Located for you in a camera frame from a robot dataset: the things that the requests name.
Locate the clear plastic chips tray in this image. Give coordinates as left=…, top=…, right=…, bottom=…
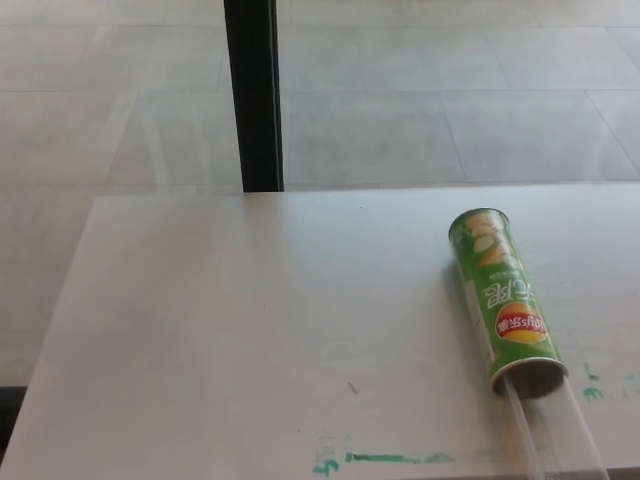
left=501, top=370, right=612, bottom=480

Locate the green chips can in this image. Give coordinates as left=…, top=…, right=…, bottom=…
left=447, top=207, right=571, bottom=397

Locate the black vertical post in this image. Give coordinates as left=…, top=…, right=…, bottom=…
left=222, top=0, right=286, bottom=194

